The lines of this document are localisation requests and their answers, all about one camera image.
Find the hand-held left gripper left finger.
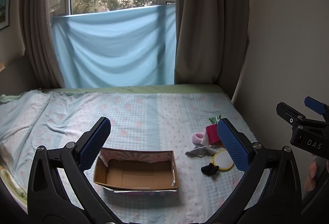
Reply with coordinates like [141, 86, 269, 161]
[27, 116, 114, 217]

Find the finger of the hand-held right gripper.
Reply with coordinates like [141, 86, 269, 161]
[304, 97, 329, 121]
[276, 102, 307, 127]

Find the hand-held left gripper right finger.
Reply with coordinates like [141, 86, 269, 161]
[217, 118, 303, 217]

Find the yellow-rimmed round white puff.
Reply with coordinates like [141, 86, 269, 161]
[212, 150, 235, 171]

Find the magenta zip pouch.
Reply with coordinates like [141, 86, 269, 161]
[206, 124, 222, 146]

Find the white cloth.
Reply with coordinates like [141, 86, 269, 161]
[185, 136, 219, 158]

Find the fuzzy pink scrunchie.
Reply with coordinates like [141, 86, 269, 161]
[191, 132, 209, 145]

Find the cardboard box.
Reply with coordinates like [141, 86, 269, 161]
[93, 147, 180, 192]

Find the person's right hand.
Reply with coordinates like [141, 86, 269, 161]
[304, 158, 320, 191]

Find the black scrunchie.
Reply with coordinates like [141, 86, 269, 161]
[201, 163, 219, 175]

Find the checked floral bed blanket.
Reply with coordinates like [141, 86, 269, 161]
[0, 90, 273, 224]

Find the pale green bed sheet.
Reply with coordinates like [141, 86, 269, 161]
[0, 84, 225, 105]

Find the green floral cloth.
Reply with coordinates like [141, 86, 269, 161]
[0, 166, 28, 213]

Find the light blue hanging sheet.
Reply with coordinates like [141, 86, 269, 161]
[51, 4, 177, 89]

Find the beige curtain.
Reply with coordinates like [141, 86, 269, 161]
[174, 0, 251, 85]
[19, 0, 67, 89]

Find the framed wall picture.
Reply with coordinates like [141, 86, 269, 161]
[0, 0, 13, 31]

